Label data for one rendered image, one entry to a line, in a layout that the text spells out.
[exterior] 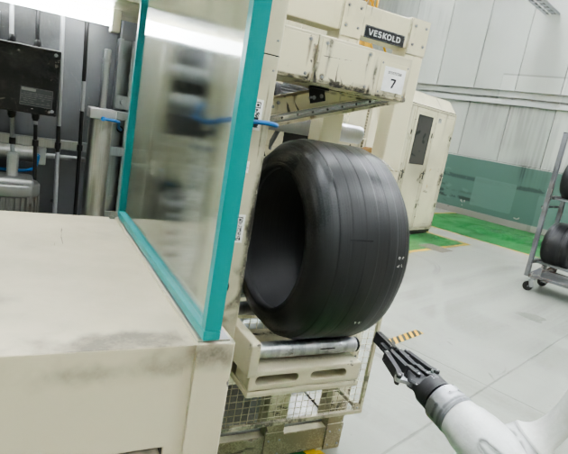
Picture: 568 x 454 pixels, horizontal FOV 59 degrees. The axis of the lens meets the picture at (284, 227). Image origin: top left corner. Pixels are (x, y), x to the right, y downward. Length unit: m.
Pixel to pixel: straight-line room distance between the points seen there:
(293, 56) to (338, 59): 0.16
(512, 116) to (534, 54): 1.41
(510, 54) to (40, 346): 13.18
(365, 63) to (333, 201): 0.63
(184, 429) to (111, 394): 0.10
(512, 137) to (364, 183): 11.80
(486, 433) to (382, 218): 0.54
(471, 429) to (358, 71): 1.12
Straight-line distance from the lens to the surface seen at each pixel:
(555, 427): 1.23
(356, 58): 1.72
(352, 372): 1.54
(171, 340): 0.55
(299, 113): 1.77
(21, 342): 0.54
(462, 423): 1.10
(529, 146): 12.91
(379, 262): 1.29
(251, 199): 1.30
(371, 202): 1.29
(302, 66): 1.62
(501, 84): 13.37
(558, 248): 6.70
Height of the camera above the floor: 1.51
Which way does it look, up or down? 12 degrees down
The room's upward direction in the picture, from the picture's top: 10 degrees clockwise
